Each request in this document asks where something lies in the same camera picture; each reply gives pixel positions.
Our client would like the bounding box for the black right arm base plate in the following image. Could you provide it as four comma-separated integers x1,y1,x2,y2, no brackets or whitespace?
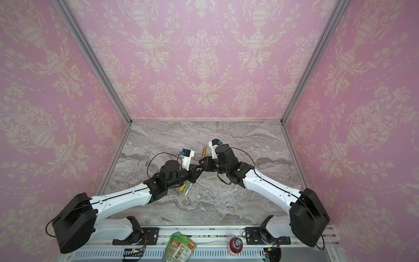
243,227,291,246

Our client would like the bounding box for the aluminium corner post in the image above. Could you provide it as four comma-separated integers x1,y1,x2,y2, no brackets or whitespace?
282,0,350,126
52,0,132,126

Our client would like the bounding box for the aluminium left corner post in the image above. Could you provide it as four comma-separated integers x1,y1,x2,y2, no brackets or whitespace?
52,0,132,126

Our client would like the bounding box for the black left camera cable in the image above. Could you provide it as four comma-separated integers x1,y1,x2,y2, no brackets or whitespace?
146,152,182,179

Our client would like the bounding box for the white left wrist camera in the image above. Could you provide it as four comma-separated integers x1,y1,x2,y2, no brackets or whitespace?
180,148,195,171

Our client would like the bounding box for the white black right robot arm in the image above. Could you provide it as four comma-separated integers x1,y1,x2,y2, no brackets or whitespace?
199,157,330,247

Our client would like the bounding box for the red emergency stop button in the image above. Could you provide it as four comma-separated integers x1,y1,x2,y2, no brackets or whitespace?
228,237,243,255

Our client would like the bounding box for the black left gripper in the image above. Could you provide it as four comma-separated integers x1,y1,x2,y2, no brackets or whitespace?
167,164,205,190

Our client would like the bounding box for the orange pen cap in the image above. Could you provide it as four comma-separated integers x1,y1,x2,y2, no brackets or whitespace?
202,146,207,158

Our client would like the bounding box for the aluminium front rail frame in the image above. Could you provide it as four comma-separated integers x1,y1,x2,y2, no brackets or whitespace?
59,224,346,262

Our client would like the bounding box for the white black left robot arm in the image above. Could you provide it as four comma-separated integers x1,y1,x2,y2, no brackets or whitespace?
50,160,204,254

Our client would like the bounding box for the aluminium right corner post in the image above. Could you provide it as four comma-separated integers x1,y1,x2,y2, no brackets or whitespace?
282,0,350,126

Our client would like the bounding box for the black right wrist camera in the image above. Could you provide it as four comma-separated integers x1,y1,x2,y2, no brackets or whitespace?
208,139,240,170

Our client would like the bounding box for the green snack bag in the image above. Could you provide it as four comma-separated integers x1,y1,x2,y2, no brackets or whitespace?
162,231,196,262

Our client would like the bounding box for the white pen yellow tip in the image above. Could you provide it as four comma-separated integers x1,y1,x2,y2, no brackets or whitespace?
184,183,193,197

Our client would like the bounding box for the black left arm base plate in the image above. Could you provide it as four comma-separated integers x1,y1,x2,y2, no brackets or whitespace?
112,227,159,246

